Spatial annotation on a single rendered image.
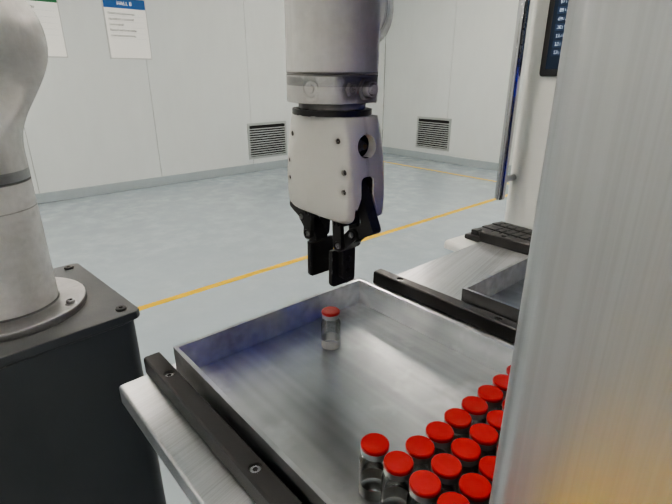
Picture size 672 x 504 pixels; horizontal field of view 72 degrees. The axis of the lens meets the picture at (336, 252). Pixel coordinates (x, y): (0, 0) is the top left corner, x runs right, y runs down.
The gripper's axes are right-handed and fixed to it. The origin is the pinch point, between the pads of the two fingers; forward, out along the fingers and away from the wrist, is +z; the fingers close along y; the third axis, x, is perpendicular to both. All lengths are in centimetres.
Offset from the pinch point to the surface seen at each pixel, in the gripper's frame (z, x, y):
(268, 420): 10.6, 12.3, -5.7
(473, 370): 10.5, -8.1, -13.6
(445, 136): 69, -533, 366
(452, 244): 19, -59, 24
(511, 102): -12, -75, 23
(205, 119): 38, -228, 489
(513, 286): 10.6, -30.6, -5.7
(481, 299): 7.8, -18.3, -7.7
